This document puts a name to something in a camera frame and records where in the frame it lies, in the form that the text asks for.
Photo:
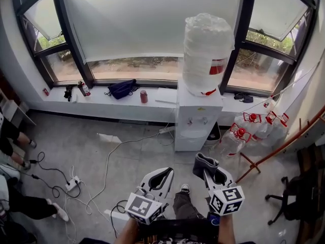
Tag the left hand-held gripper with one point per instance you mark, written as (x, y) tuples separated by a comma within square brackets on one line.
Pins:
[(143, 207)]

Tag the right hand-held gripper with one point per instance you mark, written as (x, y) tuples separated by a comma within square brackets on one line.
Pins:
[(227, 199)]

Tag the white water dispenser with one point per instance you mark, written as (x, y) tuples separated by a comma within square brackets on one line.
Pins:
[(198, 105)]

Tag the person's left forearm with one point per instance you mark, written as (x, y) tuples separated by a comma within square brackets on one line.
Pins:
[(130, 231)]

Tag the person's right forearm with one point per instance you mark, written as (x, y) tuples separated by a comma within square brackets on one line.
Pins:
[(226, 229)]

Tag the plastic-wrapped water bottle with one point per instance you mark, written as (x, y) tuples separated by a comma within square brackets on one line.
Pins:
[(205, 49)]

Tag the person's right shoe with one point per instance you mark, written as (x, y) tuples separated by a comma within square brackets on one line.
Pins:
[(184, 188)]

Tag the person's grey trousers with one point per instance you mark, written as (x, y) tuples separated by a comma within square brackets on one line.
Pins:
[(185, 206)]

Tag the black device with screen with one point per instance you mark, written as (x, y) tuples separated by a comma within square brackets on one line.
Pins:
[(213, 218)]

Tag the black waste bin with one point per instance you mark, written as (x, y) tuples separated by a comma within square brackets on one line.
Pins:
[(213, 136)]

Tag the long white power strip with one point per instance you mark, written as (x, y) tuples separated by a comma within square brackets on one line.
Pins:
[(166, 129)]

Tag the person's black shirt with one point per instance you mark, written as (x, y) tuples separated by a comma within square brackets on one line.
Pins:
[(182, 231)]

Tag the black office chair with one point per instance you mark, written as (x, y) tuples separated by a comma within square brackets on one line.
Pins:
[(297, 199)]

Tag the square white power strip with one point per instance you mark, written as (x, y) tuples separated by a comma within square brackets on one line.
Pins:
[(73, 184)]

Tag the black cloth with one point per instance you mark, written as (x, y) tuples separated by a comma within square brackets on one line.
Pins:
[(245, 97)]

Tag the red cup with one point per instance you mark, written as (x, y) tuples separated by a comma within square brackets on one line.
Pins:
[(144, 96)]

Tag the white flat board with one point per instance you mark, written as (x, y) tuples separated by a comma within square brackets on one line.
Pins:
[(166, 95)]

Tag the small bottle with red label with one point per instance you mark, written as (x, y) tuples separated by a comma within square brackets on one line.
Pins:
[(267, 102)]

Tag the white window sill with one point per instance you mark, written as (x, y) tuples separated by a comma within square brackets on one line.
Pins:
[(101, 105)]

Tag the dark blue bag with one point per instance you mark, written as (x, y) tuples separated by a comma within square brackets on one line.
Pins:
[(122, 89)]

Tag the small black device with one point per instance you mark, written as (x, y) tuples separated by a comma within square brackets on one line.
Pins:
[(68, 93)]

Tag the small red box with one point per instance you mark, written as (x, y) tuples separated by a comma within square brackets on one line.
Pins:
[(45, 91)]

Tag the white roller blind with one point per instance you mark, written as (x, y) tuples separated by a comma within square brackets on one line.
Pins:
[(142, 22)]

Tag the white shelf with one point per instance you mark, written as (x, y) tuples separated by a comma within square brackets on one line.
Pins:
[(12, 110)]

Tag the black window frame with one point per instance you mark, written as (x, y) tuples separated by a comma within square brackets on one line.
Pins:
[(247, 9)]

